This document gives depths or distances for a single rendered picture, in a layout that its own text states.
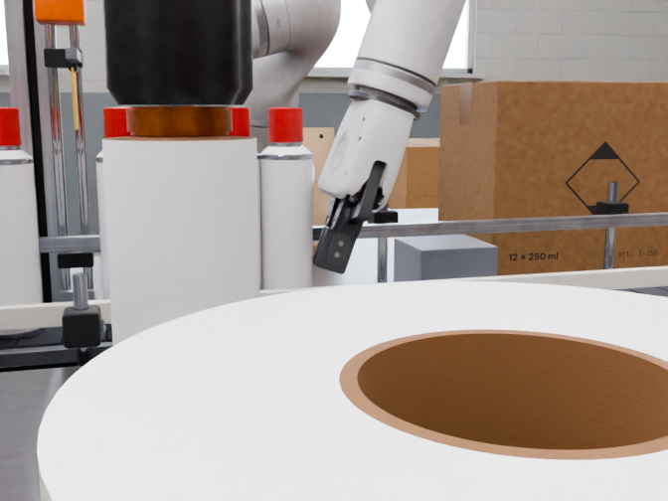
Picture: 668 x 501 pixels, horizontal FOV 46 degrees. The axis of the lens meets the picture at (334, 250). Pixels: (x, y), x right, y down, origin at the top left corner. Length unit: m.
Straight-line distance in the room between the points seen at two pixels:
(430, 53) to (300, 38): 0.49
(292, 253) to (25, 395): 0.28
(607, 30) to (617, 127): 5.76
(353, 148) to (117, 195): 0.34
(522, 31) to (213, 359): 6.42
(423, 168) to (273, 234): 3.25
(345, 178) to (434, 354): 0.53
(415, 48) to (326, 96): 5.40
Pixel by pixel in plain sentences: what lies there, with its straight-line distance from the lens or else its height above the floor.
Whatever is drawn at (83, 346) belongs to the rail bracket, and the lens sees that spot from 0.68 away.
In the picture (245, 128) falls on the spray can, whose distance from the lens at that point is 0.75.
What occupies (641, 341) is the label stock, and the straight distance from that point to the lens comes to 0.22.
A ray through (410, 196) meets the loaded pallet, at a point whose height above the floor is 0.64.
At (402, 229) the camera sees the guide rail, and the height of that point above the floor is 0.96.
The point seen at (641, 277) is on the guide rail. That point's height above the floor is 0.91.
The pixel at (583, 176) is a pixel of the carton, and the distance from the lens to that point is 1.11.
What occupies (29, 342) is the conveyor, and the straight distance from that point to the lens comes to 0.75.
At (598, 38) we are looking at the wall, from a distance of 6.84.
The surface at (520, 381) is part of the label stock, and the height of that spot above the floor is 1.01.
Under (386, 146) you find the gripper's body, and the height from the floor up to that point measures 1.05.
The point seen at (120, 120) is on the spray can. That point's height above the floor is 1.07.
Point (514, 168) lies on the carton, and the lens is 1.07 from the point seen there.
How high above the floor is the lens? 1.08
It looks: 10 degrees down
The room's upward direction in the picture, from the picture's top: straight up
